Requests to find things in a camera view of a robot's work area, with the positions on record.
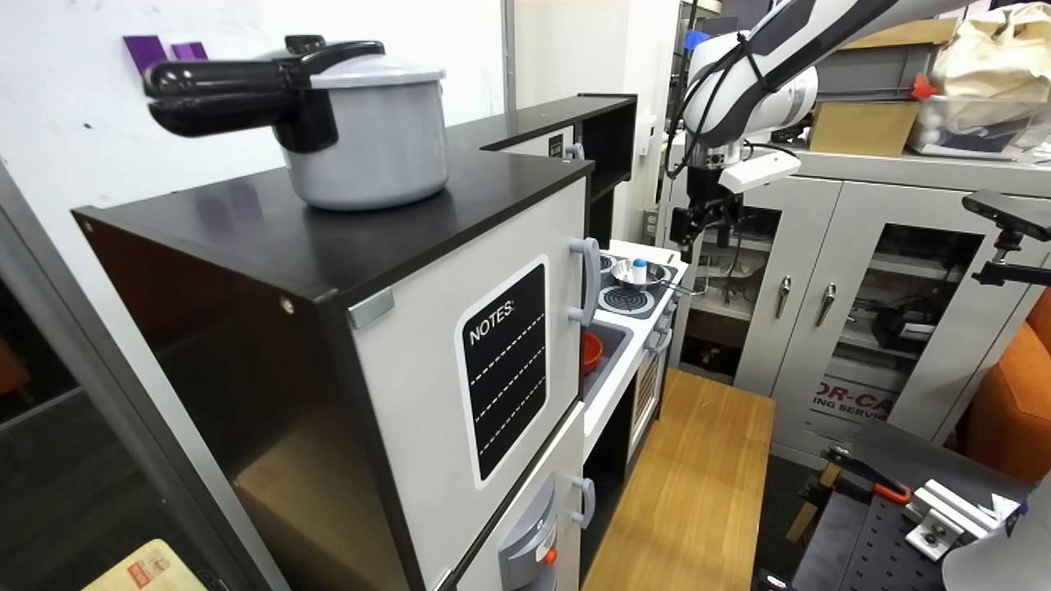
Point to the purple sticky note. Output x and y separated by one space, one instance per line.
187 49
145 54

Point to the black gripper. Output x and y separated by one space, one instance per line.
710 213

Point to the small silver pan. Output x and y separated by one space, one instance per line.
634 270

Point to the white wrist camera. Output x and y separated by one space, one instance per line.
756 171

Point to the black notes chalkboard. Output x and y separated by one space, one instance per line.
507 366

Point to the grey curved cover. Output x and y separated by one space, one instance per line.
1001 547

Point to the white cabinet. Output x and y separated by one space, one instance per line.
800 328

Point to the black camera stand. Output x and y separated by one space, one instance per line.
1006 233

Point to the grey toy water dispenser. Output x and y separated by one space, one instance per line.
531 544

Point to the grey metal shelf frame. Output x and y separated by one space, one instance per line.
98 363

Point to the white cloth bag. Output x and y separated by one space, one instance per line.
991 60

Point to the red plate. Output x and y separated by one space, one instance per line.
592 349

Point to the silver aluminium bracket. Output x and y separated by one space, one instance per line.
962 514

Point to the black and white toy kitchen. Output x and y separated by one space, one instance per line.
437 363

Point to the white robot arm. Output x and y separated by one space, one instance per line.
772 99

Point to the yellow packet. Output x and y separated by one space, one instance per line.
143 568

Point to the orange chair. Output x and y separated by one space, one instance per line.
1011 405

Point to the clear plastic storage box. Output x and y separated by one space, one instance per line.
980 130

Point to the small cardboard box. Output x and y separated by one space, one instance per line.
864 124

